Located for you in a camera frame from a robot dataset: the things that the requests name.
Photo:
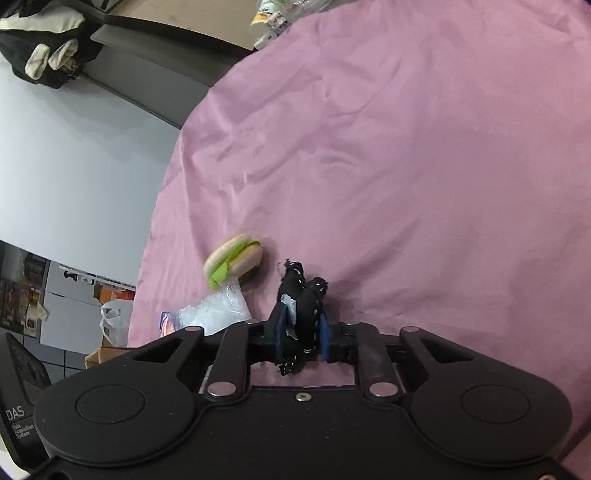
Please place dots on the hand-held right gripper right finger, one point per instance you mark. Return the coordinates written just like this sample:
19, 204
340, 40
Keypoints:
324, 337

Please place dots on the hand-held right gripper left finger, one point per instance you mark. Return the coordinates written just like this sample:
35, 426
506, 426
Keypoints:
280, 325

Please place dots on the black and white plush toy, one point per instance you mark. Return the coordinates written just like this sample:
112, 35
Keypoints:
302, 295

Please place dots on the burger plush toy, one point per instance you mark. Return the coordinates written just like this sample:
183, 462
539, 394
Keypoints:
233, 261

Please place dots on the brown cardboard box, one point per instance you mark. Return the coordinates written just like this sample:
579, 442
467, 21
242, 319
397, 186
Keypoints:
106, 357

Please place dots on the clear plastic wrapped packet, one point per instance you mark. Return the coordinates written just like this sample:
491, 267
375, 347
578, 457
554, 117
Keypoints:
214, 311

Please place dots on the white plastic shopping bag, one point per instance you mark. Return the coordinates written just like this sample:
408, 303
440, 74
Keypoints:
115, 323

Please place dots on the pink blanket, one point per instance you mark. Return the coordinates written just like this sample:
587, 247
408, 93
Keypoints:
392, 161

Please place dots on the snack packets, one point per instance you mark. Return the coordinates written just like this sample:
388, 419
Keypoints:
270, 14

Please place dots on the black cardboard lid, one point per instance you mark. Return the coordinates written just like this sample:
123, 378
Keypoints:
184, 14

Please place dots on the black jacket with cream cuffs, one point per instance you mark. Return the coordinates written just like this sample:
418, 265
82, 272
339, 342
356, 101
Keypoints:
46, 46

